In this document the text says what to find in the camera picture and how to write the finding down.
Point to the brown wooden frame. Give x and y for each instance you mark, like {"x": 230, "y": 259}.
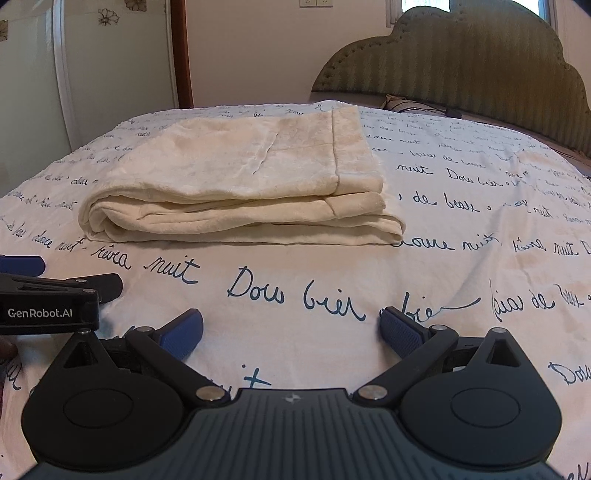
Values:
{"x": 182, "y": 50}

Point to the brown striped pillow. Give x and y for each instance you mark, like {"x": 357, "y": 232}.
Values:
{"x": 411, "y": 104}

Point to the green padded headboard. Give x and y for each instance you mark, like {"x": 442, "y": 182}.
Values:
{"x": 461, "y": 64}

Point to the white script-printed blanket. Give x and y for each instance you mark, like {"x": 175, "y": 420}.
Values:
{"x": 300, "y": 277}

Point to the white wall socket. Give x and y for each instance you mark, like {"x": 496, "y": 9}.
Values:
{"x": 316, "y": 2}

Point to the window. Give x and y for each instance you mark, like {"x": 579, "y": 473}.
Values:
{"x": 418, "y": 4}

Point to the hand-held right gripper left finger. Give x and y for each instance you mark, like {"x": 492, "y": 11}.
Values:
{"x": 182, "y": 332}

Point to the cream towel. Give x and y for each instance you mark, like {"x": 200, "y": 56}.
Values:
{"x": 231, "y": 175}

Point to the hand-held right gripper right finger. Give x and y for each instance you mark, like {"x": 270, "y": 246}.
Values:
{"x": 401, "y": 330}

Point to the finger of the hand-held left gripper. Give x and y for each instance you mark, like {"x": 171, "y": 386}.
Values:
{"x": 104, "y": 285}
{"x": 21, "y": 266}

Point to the person's left hand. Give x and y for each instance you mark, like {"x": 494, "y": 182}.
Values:
{"x": 7, "y": 349}

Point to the white floral wardrobe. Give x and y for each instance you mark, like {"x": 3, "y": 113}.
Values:
{"x": 92, "y": 69}

